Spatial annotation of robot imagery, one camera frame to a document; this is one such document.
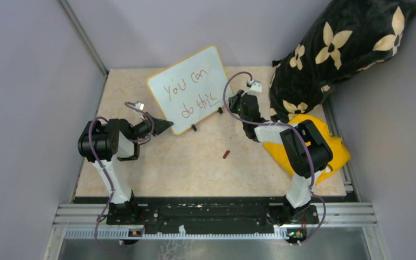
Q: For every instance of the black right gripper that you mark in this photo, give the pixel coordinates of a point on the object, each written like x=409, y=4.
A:
x=234, y=101

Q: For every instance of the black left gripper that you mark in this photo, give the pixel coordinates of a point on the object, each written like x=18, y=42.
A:
x=160, y=125

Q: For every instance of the red marker cap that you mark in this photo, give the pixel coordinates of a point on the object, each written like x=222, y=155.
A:
x=226, y=154

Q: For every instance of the yellow framed whiteboard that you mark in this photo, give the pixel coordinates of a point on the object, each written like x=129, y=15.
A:
x=192, y=89

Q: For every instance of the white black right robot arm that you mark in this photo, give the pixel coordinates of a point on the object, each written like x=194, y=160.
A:
x=304, y=146

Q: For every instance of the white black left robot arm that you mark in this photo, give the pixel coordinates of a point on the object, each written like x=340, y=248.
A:
x=117, y=140

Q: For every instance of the yellow cloth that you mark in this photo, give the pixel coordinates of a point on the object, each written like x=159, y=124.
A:
x=340, y=154

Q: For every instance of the black floral pillow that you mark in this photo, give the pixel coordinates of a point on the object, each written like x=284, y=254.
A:
x=348, y=37

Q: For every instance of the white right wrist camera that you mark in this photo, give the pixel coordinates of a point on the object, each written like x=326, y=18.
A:
x=254, y=87

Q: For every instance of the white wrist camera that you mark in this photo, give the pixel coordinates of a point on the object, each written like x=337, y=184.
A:
x=254, y=87
x=139, y=106

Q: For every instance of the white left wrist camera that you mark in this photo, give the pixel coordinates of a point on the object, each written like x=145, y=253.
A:
x=139, y=106

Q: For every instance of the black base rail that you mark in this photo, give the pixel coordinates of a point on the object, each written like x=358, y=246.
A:
x=203, y=215

